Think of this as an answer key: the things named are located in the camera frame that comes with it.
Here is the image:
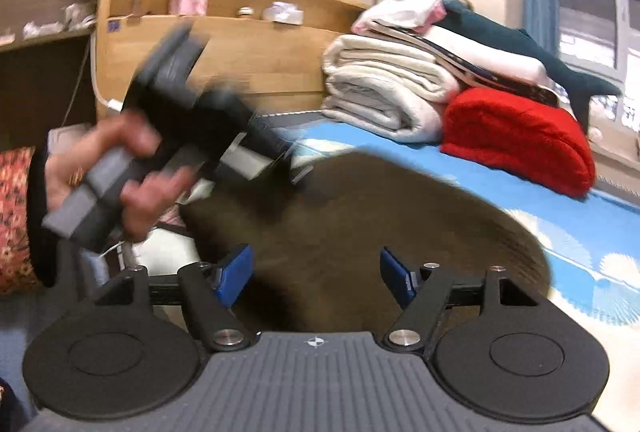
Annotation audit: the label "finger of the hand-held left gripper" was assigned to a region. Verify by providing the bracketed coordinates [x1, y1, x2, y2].
[270, 139, 315, 187]

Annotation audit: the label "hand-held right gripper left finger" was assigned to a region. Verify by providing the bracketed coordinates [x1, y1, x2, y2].
[92, 243, 254, 353]

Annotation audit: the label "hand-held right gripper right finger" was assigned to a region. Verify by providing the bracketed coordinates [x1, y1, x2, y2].
[379, 247, 538, 353]

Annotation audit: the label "brown corduroy pants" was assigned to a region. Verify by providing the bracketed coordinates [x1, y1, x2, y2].
[179, 151, 552, 335]

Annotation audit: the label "person's left hand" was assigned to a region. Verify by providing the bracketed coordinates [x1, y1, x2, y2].
[45, 109, 197, 243]

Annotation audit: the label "white folded fleece blanket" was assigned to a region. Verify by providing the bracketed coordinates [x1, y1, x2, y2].
[320, 34, 460, 143]

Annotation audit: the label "white tissue box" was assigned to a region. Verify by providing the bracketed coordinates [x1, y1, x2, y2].
[261, 2, 305, 25]

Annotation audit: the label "white pink folded cloth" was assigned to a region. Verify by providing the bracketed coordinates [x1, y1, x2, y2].
[351, 0, 447, 36]

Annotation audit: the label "red folded quilt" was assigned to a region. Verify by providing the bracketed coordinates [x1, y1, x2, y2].
[440, 86, 597, 199]

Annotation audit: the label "navy-trimmed folded quilt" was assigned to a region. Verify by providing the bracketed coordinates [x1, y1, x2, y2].
[364, 28, 558, 107]

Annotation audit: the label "blue shark plush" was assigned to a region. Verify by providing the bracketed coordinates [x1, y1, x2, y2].
[439, 0, 624, 133]

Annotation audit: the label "window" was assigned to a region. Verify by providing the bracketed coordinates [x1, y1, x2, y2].
[549, 0, 640, 135]

